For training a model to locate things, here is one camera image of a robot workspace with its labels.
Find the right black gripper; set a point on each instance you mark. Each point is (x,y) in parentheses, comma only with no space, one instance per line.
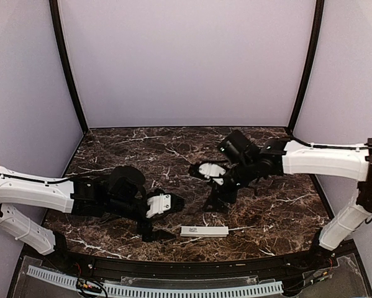
(221,207)

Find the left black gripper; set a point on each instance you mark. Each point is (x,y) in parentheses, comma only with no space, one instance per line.
(151,236)

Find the white remote control body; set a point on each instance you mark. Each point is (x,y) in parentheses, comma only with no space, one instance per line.
(204,232)

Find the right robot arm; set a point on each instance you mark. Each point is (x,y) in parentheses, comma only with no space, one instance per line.
(281,156)

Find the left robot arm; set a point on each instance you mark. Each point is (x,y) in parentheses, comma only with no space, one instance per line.
(121,193)

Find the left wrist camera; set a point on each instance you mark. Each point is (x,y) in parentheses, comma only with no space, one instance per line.
(161,203)

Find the white slotted cable duct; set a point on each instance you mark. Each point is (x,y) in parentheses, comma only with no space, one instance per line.
(143,287)

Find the black front rail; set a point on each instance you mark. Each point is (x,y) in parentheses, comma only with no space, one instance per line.
(285,266)

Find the right black frame post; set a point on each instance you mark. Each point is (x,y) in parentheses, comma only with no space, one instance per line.
(308,65)

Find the black frame post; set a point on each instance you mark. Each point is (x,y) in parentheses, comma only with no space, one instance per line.
(65,64)
(308,65)

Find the left black frame post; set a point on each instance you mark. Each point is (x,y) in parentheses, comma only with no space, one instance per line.
(65,64)

